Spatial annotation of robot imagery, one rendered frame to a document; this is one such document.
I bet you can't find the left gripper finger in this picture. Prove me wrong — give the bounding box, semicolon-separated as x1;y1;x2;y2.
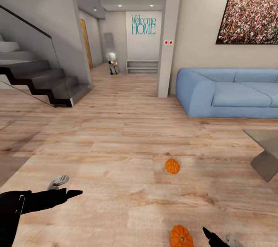
66;190;83;201

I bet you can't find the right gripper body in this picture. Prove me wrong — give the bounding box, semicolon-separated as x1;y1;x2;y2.
209;233;229;247

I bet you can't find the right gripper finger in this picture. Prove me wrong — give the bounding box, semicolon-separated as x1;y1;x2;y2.
203;227;213;239

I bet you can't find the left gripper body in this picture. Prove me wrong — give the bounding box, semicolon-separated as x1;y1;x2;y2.
36;188;66;211

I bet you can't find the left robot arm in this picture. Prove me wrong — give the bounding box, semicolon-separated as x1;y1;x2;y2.
0;175;83;247

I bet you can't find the pumpkin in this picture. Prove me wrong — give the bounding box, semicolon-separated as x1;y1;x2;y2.
165;159;180;174
170;225;194;247

